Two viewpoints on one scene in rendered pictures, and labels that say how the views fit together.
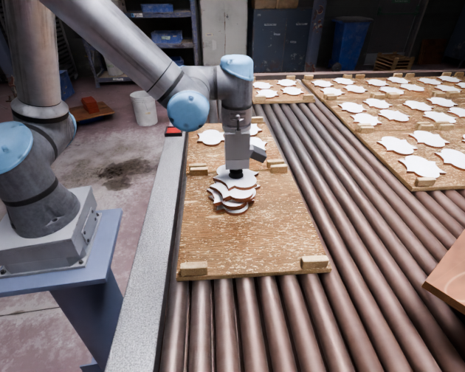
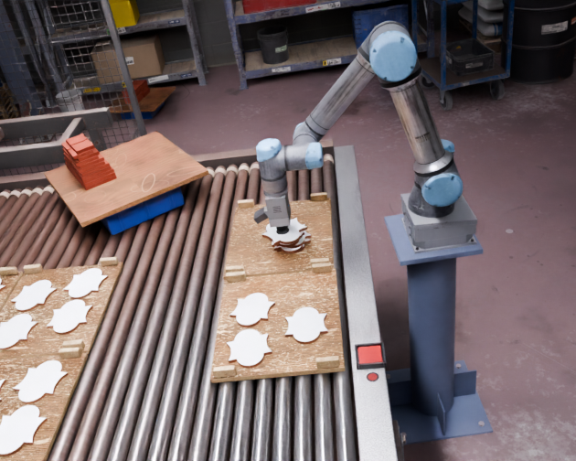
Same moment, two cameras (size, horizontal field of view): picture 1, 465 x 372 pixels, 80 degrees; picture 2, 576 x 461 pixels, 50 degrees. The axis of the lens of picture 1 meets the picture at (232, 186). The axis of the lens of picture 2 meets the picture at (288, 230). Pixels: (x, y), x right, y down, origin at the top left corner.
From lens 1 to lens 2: 2.41 m
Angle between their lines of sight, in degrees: 109
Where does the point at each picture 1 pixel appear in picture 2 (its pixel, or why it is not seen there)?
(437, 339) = (204, 192)
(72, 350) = (516, 420)
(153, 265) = (347, 209)
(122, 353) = (352, 180)
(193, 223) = (322, 224)
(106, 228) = (403, 243)
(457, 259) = (183, 177)
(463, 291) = (196, 167)
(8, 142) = not seen: hidden behind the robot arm
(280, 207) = (250, 239)
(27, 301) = not seen: outside the picture
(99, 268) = (391, 220)
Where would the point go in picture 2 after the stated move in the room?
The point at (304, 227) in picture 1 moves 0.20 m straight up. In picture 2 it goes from (240, 226) to (229, 176)
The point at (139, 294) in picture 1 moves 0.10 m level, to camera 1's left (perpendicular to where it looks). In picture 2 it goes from (351, 197) to (378, 195)
